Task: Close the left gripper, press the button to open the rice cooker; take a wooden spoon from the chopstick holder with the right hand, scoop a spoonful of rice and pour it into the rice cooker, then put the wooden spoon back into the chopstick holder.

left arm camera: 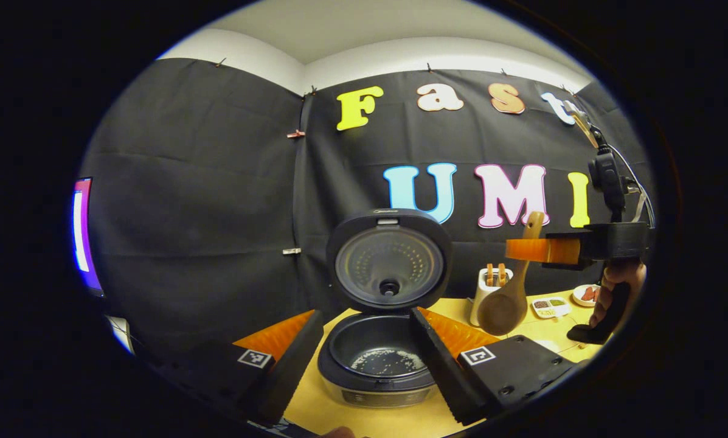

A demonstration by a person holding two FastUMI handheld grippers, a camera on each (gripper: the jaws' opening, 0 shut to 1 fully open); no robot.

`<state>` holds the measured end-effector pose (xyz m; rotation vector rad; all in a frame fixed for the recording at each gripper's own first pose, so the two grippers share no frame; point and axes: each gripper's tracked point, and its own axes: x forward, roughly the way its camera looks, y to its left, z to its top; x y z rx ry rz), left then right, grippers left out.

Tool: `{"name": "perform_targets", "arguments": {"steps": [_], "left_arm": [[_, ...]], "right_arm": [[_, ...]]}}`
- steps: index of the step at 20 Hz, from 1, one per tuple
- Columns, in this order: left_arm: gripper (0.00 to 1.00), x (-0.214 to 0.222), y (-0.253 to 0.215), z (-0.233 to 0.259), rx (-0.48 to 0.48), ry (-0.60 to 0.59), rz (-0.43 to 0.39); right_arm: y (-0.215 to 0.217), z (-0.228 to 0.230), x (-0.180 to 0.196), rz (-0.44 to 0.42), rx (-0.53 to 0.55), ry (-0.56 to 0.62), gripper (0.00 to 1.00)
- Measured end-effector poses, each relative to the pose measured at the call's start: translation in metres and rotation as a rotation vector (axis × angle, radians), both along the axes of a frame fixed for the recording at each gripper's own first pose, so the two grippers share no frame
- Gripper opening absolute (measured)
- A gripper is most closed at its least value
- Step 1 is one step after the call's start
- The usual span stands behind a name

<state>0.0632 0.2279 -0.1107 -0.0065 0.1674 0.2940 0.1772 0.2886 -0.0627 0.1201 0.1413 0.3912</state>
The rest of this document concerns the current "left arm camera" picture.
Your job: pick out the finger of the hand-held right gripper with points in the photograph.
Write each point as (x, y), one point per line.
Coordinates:
(546, 250)

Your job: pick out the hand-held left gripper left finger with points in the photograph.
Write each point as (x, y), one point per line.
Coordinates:
(291, 371)

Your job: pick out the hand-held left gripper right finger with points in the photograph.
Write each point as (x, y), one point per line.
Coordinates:
(440, 371)

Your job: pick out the white rice portion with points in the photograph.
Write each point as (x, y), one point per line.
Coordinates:
(388, 362)

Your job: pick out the wooden spoon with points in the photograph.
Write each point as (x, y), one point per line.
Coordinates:
(502, 310)

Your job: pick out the dark grey rice cooker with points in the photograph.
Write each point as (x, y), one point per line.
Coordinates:
(388, 267)

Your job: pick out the toasted bread slice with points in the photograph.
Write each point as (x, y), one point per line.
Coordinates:
(502, 274)
(489, 275)

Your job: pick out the white divided bean dish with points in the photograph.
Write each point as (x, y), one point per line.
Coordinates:
(551, 307)

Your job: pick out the white round plate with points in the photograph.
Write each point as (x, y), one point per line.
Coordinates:
(578, 298)

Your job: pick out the red meat slice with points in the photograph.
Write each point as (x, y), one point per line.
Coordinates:
(589, 294)

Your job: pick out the white toaster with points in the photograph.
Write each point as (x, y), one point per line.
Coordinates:
(478, 292)

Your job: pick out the silver cloth clip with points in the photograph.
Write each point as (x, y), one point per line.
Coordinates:
(291, 251)

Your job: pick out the black backdrop cloth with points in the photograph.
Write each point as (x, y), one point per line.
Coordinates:
(187, 213)

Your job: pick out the copper cloth clip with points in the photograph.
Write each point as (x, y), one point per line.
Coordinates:
(296, 134)

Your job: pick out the glowing purple monitor screen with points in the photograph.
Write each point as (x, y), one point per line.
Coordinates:
(83, 243)

